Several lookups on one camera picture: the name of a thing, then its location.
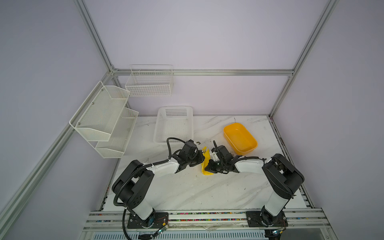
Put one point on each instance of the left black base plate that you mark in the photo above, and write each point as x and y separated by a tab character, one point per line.
155	221

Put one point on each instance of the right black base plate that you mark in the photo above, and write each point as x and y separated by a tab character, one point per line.
265	219

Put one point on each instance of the yellow plastic tub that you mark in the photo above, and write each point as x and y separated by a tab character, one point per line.
240	139

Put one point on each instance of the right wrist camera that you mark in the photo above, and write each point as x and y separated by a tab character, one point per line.
214	156

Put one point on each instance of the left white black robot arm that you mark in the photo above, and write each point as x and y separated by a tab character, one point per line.
132	185

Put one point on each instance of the white plastic perforated basket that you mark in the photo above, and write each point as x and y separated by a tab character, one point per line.
174	121

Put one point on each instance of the lower white mesh shelf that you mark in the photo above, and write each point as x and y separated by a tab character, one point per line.
119	140

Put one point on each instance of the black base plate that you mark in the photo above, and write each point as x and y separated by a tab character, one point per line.
265	219
155	221

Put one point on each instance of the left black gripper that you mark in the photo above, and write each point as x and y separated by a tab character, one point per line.
201	158

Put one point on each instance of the aluminium front rail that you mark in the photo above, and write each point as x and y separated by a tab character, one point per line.
213	220

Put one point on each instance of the white wire wall basket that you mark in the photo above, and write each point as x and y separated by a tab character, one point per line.
150	80

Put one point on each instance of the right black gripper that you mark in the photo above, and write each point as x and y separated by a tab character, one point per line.
210	168

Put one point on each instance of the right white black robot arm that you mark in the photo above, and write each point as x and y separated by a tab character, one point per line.
283	176

